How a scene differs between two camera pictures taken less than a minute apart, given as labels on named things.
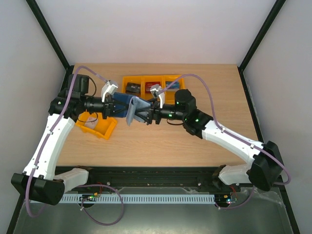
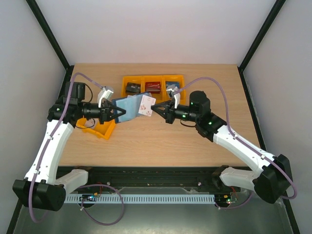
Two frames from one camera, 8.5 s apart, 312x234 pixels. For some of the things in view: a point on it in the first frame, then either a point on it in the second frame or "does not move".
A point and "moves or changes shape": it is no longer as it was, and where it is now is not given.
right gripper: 156,116 → 170,112
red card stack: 148,85 does not move
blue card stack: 176,86 does not move
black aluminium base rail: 204,178 does not move
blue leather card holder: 130,105 moves or changes shape
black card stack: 133,88 does not move
